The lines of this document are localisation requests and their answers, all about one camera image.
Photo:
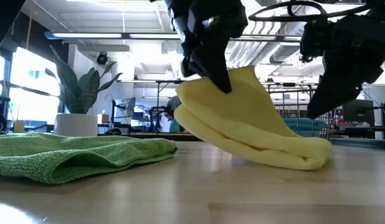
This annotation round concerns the black hanging camera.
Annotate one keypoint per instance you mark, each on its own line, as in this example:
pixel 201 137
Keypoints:
pixel 102 58

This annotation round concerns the yellow box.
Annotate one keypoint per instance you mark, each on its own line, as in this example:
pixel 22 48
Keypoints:
pixel 19 127

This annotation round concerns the black monitor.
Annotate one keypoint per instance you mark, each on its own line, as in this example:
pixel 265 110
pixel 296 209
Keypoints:
pixel 357 113

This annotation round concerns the dark office desk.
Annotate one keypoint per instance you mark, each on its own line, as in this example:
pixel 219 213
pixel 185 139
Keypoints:
pixel 357 131

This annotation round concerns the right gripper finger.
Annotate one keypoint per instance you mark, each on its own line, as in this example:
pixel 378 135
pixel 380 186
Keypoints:
pixel 331 95

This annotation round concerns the green snake plant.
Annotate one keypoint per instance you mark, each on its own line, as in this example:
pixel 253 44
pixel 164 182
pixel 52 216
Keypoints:
pixel 80 93

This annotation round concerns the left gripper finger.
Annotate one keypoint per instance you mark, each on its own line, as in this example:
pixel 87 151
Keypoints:
pixel 215 68
pixel 187 68

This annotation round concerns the yellow microfiber towel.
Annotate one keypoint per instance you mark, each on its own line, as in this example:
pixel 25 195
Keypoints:
pixel 251 124

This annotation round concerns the small tan box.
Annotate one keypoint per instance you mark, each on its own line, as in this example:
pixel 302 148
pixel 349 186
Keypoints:
pixel 102 119

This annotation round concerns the dark green microfiber towel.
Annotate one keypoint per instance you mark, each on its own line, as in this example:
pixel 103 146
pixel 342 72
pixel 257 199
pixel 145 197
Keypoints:
pixel 71 155

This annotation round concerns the teal microfiber towel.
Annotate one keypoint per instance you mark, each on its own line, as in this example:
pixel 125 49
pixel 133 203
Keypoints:
pixel 304 124

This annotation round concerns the grey background monitor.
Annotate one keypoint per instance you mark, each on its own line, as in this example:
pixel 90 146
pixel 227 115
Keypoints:
pixel 129 107

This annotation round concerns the white plant pot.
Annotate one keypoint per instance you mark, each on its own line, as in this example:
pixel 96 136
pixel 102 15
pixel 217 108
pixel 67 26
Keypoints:
pixel 75 124

